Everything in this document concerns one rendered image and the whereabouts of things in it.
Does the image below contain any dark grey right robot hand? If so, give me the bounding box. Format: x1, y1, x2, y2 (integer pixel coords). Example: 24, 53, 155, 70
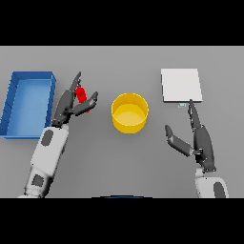
164, 99, 217, 173

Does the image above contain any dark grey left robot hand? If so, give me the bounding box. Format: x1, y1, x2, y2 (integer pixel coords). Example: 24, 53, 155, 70
51, 71, 99, 129

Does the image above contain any red beaker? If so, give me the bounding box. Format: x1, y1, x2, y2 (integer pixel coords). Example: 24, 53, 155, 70
74, 86, 92, 113

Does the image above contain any pale square measuring scale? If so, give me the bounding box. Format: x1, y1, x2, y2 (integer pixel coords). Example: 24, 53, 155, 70
160, 68, 204, 109

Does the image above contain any yellow bowl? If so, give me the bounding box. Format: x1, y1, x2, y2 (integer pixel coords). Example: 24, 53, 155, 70
111, 92, 150, 134

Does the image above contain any blue tray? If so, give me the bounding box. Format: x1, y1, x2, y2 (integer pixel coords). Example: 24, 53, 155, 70
0, 71, 57, 140

